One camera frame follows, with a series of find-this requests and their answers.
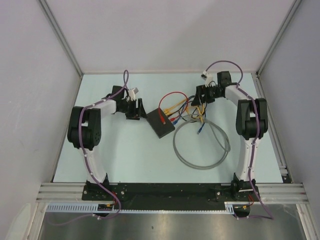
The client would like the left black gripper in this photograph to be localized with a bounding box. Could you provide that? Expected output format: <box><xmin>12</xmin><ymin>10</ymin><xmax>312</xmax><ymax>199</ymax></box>
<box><xmin>119</xmin><ymin>98</ymin><xmax>148</xmax><ymax>121</ymax></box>

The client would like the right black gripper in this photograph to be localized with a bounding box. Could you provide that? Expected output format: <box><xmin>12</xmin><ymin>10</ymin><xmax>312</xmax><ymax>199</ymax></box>
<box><xmin>190</xmin><ymin>84</ymin><xmax>222</xmax><ymax>106</ymax></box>

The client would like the black network switch box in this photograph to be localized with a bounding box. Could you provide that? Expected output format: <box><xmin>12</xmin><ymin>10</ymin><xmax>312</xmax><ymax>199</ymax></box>
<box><xmin>146</xmin><ymin>108</ymin><xmax>175</xmax><ymax>139</ymax></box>

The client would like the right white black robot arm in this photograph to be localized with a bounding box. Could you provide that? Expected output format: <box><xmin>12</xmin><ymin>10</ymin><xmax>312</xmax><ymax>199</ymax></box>
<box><xmin>191</xmin><ymin>70</ymin><xmax>268</xmax><ymax>201</ymax></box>

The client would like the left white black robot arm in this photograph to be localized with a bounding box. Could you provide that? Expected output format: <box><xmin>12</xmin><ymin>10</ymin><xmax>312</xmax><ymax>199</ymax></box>
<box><xmin>67</xmin><ymin>85</ymin><xmax>147</xmax><ymax>200</ymax></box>

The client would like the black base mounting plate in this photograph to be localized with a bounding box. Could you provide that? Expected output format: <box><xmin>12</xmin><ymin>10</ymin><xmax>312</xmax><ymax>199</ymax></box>
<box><xmin>81</xmin><ymin>182</ymin><xmax>261</xmax><ymax>211</ymax></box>

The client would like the black patch cable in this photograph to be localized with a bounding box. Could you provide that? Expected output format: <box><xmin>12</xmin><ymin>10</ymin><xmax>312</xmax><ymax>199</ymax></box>
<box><xmin>168</xmin><ymin>99</ymin><xmax>208</xmax><ymax>121</ymax></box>

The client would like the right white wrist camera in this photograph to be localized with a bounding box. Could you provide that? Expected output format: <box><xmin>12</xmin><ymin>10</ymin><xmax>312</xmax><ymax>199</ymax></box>
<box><xmin>200</xmin><ymin>70</ymin><xmax>215</xmax><ymax>88</ymax></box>

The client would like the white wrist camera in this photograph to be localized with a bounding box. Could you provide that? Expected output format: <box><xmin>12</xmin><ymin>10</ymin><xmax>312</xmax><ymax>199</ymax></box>
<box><xmin>200</xmin><ymin>70</ymin><xmax>215</xmax><ymax>88</ymax></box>
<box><xmin>126</xmin><ymin>87</ymin><xmax>139</xmax><ymax>102</ymax></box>

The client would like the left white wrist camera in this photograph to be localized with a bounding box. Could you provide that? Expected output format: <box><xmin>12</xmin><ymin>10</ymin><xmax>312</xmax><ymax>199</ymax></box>
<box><xmin>126</xmin><ymin>87</ymin><xmax>139</xmax><ymax>102</ymax></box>

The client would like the red patch cable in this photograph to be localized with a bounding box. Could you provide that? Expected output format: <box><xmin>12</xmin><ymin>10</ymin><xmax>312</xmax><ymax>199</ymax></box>
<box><xmin>158</xmin><ymin>91</ymin><xmax>190</xmax><ymax>125</ymax></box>

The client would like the blue patch cable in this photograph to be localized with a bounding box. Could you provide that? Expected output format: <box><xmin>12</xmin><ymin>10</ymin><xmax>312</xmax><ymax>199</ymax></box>
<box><xmin>172</xmin><ymin>98</ymin><xmax>207</xmax><ymax>135</ymax></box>

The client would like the grey coiled network cable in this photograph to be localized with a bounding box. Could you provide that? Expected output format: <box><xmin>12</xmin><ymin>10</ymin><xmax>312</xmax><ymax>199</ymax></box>
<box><xmin>172</xmin><ymin>119</ymin><xmax>231</xmax><ymax>170</ymax></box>

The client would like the slotted grey cable duct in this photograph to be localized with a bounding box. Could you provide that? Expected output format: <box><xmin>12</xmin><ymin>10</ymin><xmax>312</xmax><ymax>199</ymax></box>
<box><xmin>46</xmin><ymin>202</ymin><xmax>234</xmax><ymax>215</ymax></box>

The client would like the aluminium front frame rail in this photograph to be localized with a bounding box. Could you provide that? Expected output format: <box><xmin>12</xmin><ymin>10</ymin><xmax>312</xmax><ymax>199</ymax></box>
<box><xmin>36</xmin><ymin>182</ymin><xmax>309</xmax><ymax>204</ymax></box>

